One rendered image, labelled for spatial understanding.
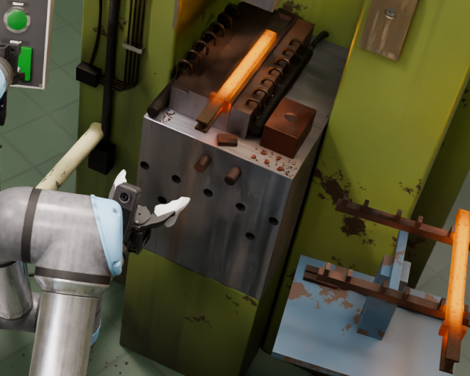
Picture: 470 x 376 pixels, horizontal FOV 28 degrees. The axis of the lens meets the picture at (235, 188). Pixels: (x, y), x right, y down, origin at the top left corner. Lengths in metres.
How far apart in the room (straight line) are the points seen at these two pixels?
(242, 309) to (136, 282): 0.32
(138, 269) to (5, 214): 1.17
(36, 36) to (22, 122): 1.39
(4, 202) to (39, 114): 2.12
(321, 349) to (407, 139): 0.52
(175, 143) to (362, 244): 0.58
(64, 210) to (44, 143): 2.02
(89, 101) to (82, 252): 1.17
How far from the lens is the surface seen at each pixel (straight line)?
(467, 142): 2.70
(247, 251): 2.31
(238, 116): 2.13
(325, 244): 2.48
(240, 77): 2.19
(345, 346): 2.13
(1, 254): 1.46
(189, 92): 2.15
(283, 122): 2.13
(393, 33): 2.02
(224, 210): 2.25
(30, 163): 3.36
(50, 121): 3.52
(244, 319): 2.50
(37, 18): 2.14
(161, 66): 2.35
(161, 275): 2.53
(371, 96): 2.15
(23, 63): 2.15
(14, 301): 1.70
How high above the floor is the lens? 2.35
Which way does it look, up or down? 45 degrees down
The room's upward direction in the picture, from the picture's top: 12 degrees clockwise
